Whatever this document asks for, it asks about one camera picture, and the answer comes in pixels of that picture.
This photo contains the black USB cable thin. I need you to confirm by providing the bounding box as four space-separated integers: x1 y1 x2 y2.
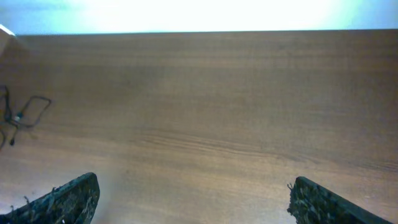
1 96 52 146

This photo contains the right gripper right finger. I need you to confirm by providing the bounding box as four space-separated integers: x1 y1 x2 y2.
287 176 391 224

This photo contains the black USB cable thick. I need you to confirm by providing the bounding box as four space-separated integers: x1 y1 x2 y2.
1 85 12 148

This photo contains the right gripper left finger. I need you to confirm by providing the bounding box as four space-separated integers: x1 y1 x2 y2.
1 172 100 224

